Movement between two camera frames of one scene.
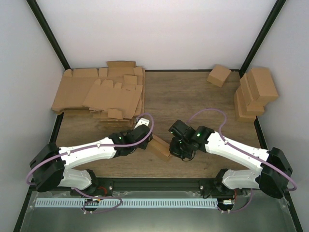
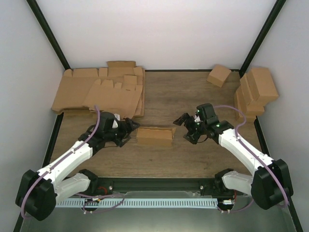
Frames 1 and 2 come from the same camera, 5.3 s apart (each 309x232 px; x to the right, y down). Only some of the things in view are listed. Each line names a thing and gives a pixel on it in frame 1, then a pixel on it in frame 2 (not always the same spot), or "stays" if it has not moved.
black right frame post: x=260 y=38 stays
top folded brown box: x=263 y=84 stays
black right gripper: x=174 y=151 -> x=183 y=119
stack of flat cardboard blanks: x=115 y=95 stays
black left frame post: x=48 y=33 stays
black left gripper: x=144 y=145 -> x=126 y=131
